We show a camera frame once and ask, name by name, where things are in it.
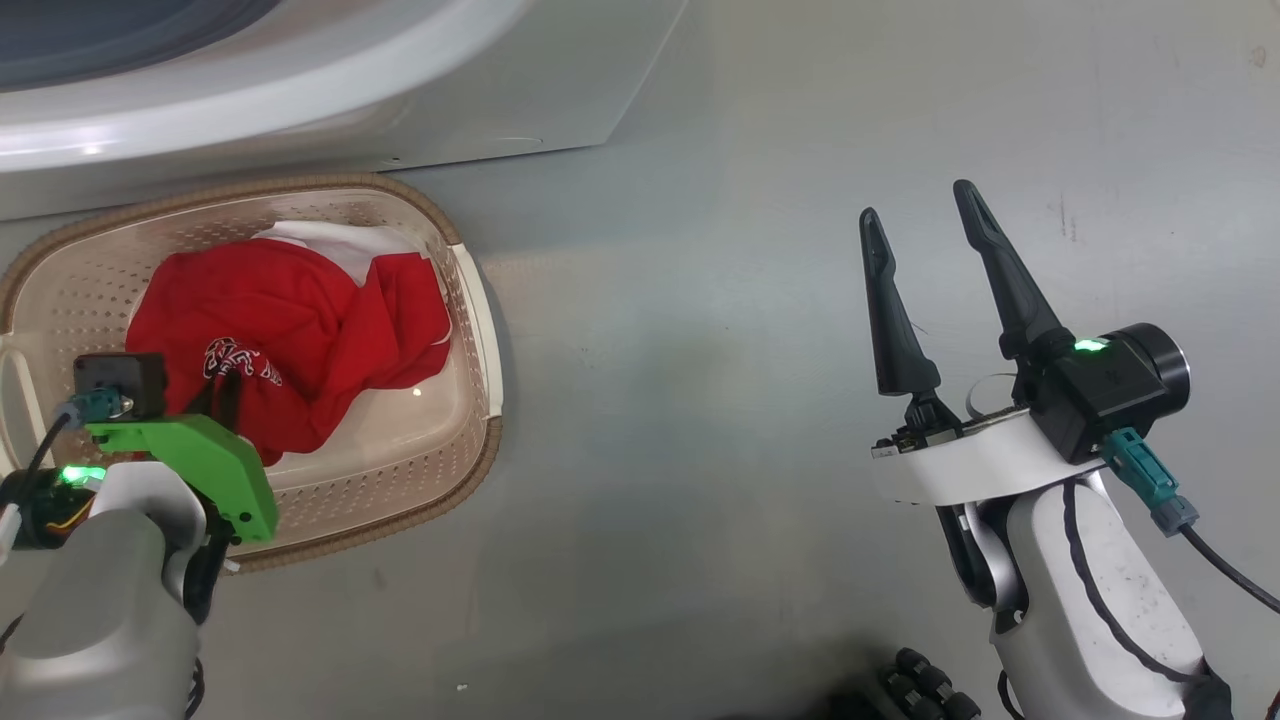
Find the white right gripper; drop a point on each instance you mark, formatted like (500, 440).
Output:
(980, 460)

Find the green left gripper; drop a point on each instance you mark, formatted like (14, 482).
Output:
(220, 470)

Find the red printed shirt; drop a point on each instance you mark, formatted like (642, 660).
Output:
(290, 310)

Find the white garment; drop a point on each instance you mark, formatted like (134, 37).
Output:
(350, 245)

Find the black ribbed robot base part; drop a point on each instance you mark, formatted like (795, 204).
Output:
(925, 685)

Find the cream perforated laundry basket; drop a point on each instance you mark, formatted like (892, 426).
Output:
(400, 440)

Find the white washing machine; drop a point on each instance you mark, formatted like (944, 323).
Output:
(500, 90)

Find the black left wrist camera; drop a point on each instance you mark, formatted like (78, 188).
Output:
(125, 375)

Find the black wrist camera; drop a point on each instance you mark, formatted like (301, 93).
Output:
(1110, 390)
(125, 375)

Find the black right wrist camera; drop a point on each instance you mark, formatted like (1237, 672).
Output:
(1110, 390)

